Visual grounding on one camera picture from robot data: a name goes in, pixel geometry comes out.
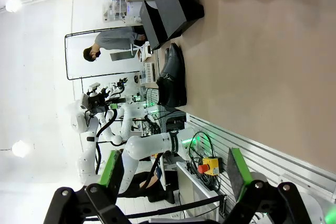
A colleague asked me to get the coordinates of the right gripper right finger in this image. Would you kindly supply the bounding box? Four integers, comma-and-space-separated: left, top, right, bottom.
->
223, 147, 314, 224

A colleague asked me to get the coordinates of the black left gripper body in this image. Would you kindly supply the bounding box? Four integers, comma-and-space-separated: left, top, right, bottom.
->
88, 91, 110, 115

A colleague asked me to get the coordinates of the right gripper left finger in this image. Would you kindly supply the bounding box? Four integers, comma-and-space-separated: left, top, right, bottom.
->
43, 150, 132, 224

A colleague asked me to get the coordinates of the seated person in black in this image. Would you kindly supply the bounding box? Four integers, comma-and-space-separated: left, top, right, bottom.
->
118, 170, 176, 205

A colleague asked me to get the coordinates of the person in grey hoodie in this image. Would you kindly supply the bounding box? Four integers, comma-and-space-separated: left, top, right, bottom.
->
83, 26, 148, 63

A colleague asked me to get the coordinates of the yellow emergency stop button box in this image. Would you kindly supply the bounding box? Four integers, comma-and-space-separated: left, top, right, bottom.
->
197, 156, 224, 177

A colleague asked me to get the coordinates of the white panel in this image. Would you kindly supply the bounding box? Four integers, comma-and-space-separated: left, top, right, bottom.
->
175, 161, 227, 210

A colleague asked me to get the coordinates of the white slatted box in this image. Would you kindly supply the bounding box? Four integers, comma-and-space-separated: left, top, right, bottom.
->
142, 61, 158, 83

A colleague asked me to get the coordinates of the grey monitor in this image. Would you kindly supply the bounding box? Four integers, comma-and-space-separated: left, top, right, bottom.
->
110, 50, 135, 62

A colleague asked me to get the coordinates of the round ceiling lamp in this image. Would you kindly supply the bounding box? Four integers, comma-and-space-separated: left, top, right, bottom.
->
11, 140, 30, 158
5, 0, 22, 13

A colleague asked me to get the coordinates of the clear plastic storage shelf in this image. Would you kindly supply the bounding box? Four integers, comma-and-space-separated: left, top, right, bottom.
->
102, 0, 130, 23

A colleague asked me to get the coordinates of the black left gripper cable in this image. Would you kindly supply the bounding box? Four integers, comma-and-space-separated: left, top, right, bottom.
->
84, 107, 118, 162

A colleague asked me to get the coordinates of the black looped cable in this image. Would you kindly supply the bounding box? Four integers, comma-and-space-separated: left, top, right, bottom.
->
187, 130, 219, 191

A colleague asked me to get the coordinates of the black barrier strap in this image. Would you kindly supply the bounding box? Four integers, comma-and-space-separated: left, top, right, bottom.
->
83, 194, 228, 221

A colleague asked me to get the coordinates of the black metal frame rack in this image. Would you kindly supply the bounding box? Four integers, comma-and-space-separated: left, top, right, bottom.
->
64, 28, 141, 81

